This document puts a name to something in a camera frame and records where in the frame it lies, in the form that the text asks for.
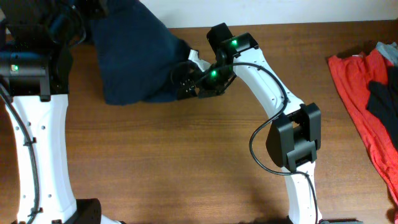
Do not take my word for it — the dark blue shirt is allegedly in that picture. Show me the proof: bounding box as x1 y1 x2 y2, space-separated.
90 0 191 106

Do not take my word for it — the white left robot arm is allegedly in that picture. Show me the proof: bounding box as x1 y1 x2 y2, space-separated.
1 0 112 224

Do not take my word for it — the red garment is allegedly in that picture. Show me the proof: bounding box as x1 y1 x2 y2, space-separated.
327 50 397 202

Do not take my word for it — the black garment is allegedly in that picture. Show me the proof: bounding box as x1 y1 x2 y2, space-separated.
366 67 397 149

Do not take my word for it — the grey garment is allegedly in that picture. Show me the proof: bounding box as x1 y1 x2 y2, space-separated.
376 42 398 67

